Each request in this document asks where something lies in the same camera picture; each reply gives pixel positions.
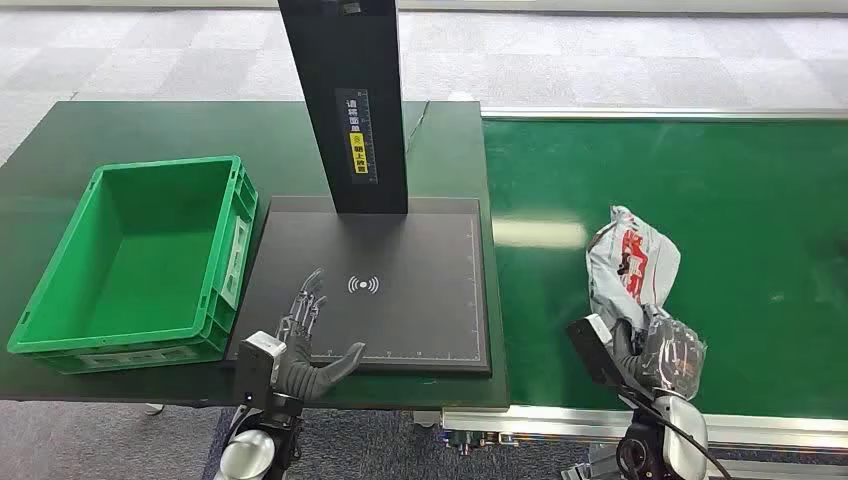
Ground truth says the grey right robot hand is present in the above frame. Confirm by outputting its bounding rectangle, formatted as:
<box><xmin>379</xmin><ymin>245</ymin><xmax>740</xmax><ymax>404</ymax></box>
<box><xmin>611</xmin><ymin>305</ymin><xmax>708</xmax><ymax>402</ymax></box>

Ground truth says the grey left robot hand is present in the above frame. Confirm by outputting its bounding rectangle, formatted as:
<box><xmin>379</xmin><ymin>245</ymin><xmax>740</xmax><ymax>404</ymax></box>
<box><xmin>275</xmin><ymin>267</ymin><xmax>368</xmax><ymax>403</ymax></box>

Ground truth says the grey package with red print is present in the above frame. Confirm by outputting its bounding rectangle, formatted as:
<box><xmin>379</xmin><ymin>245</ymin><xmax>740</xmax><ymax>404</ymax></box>
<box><xmin>585</xmin><ymin>205</ymin><xmax>682</xmax><ymax>333</ymax></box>

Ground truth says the green conveyor belt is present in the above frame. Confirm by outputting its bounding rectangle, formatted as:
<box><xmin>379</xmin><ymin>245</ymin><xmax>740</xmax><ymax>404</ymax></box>
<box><xmin>482</xmin><ymin>117</ymin><xmax>848</xmax><ymax>422</ymax></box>

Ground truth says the black inbound scanner machine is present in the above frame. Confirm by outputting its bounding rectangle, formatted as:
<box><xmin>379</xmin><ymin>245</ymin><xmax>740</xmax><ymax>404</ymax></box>
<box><xmin>225</xmin><ymin>0</ymin><xmax>494</xmax><ymax>380</ymax></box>

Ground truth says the white crate side label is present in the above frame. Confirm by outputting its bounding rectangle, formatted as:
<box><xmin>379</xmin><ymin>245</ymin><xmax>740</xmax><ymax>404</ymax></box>
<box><xmin>220</xmin><ymin>215</ymin><xmax>251</xmax><ymax>311</ymax></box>

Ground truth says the white crate end label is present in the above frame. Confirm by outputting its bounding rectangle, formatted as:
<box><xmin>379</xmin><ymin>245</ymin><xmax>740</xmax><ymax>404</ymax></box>
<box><xmin>74</xmin><ymin>345</ymin><xmax>200</xmax><ymax>370</ymax></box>

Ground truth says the green plastic crate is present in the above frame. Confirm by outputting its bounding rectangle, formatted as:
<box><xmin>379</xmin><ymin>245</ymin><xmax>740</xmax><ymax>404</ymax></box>
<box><xmin>6</xmin><ymin>155</ymin><xmax>260</xmax><ymax>376</ymax></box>

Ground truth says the black and yellow column label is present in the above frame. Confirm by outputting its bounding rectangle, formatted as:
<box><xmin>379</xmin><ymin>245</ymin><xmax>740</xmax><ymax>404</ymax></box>
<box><xmin>334</xmin><ymin>87</ymin><xmax>380</xmax><ymax>186</ymax></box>

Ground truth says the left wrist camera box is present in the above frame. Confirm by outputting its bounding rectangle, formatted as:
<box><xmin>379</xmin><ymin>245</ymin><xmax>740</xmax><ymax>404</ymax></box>
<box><xmin>233</xmin><ymin>330</ymin><xmax>288</xmax><ymax>407</ymax></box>

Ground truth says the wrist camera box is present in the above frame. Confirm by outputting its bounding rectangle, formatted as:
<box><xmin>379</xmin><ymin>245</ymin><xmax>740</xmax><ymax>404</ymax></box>
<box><xmin>233</xmin><ymin>330</ymin><xmax>288</xmax><ymax>407</ymax></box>
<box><xmin>565</xmin><ymin>313</ymin><xmax>625</xmax><ymax>390</ymax></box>

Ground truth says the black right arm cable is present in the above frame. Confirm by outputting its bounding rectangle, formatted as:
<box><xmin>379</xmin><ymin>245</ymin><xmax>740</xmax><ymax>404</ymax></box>
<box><xmin>617</xmin><ymin>389</ymin><xmax>720</xmax><ymax>480</ymax></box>

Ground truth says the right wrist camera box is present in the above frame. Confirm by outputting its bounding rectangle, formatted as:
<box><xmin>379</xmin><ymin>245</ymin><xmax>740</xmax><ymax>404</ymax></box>
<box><xmin>565</xmin><ymin>313</ymin><xmax>625</xmax><ymax>390</ymax></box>

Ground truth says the aluminium conveyor frame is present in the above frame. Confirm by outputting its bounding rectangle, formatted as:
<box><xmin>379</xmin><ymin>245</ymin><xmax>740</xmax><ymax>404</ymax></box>
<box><xmin>412</xmin><ymin>105</ymin><xmax>848</xmax><ymax>480</ymax></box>

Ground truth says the thin black table cable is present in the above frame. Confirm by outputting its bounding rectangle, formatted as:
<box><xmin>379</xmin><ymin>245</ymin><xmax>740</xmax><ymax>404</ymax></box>
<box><xmin>404</xmin><ymin>100</ymin><xmax>432</xmax><ymax>157</ymax></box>

